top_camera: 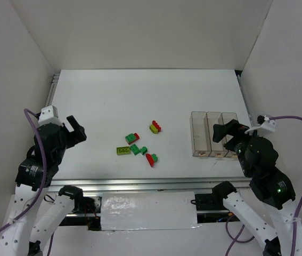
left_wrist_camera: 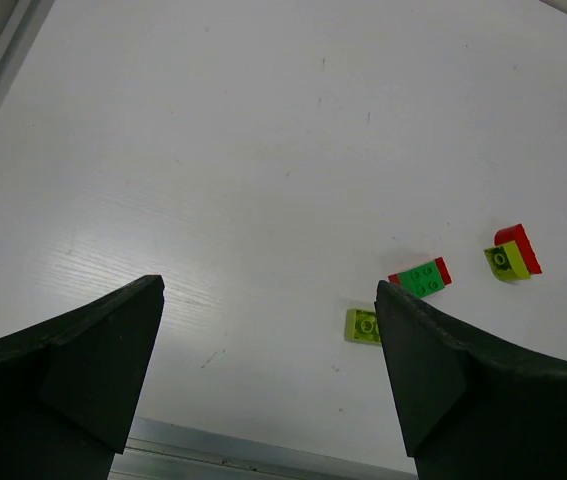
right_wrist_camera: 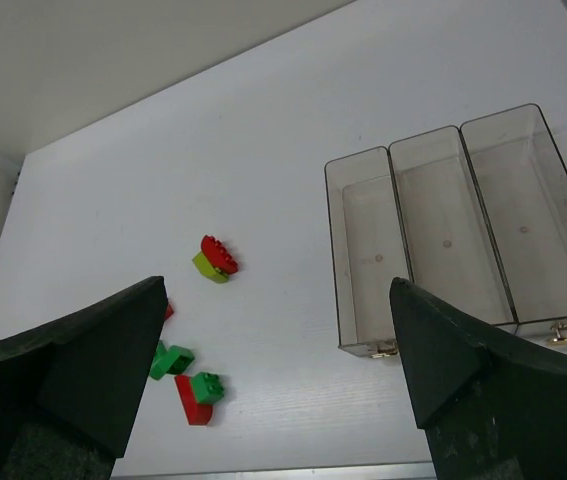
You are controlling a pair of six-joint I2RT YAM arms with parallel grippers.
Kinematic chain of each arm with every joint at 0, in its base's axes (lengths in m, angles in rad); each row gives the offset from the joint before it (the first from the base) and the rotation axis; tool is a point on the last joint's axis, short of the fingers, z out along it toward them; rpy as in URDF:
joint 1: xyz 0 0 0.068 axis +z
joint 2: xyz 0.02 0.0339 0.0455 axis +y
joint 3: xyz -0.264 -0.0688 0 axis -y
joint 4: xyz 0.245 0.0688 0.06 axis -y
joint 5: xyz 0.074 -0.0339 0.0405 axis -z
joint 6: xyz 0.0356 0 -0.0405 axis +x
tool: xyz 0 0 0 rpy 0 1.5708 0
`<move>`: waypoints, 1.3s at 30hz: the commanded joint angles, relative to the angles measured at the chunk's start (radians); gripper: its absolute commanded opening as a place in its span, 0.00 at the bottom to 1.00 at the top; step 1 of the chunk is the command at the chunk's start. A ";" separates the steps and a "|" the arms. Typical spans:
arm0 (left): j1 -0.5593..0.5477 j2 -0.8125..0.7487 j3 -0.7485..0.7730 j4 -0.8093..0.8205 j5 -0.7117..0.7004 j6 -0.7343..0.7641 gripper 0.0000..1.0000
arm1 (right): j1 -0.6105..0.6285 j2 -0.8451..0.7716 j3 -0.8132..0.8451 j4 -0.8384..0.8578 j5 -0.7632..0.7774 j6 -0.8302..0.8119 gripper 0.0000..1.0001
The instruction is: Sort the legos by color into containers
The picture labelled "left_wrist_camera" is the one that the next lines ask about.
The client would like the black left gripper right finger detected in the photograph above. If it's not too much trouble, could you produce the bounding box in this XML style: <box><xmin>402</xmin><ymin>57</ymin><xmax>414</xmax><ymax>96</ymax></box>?
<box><xmin>375</xmin><ymin>281</ymin><xmax>567</xmax><ymax>479</ymax></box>

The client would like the green lego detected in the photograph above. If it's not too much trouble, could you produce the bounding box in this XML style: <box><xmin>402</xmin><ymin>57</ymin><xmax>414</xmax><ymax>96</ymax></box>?
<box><xmin>388</xmin><ymin>257</ymin><xmax>452</xmax><ymax>298</ymax></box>

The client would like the red curved lego with lime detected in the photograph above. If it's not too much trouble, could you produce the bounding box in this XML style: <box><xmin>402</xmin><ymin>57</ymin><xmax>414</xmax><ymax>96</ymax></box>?
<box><xmin>484</xmin><ymin>224</ymin><xmax>543</xmax><ymax>282</ymax></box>

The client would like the lime green lego brick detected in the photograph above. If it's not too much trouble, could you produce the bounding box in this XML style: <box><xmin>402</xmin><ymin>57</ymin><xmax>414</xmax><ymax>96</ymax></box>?
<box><xmin>344</xmin><ymin>308</ymin><xmax>381</xmax><ymax>346</ymax></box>

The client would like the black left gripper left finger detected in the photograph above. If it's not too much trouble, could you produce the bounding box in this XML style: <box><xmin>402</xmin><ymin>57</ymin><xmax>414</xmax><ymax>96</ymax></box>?
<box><xmin>0</xmin><ymin>275</ymin><xmax>165</xmax><ymax>479</ymax></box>

